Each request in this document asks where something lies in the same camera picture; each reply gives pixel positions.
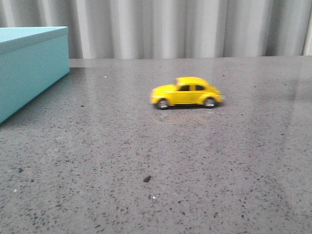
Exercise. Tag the grey pleated curtain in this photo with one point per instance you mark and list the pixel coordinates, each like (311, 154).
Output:
(168, 29)

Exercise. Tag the small black debris piece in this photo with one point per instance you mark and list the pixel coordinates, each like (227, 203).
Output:
(146, 179)

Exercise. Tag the light blue box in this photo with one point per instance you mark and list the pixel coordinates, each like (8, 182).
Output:
(31, 60)

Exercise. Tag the yellow toy beetle car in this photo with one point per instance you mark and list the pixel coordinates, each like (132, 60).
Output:
(186, 91)

